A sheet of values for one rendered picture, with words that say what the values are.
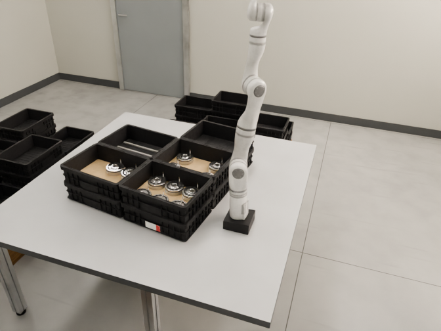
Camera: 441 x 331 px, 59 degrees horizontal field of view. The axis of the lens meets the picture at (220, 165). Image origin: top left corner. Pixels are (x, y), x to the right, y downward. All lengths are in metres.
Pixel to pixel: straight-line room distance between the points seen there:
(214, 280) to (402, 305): 1.48
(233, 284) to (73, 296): 1.31
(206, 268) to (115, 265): 0.43
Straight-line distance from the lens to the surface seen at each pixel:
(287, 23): 4.83
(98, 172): 2.36
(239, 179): 1.91
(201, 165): 2.35
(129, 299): 2.71
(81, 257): 2.02
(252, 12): 1.64
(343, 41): 4.81
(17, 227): 2.31
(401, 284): 3.06
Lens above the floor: 2.07
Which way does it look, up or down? 32 degrees down
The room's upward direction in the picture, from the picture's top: 2 degrees clockwise
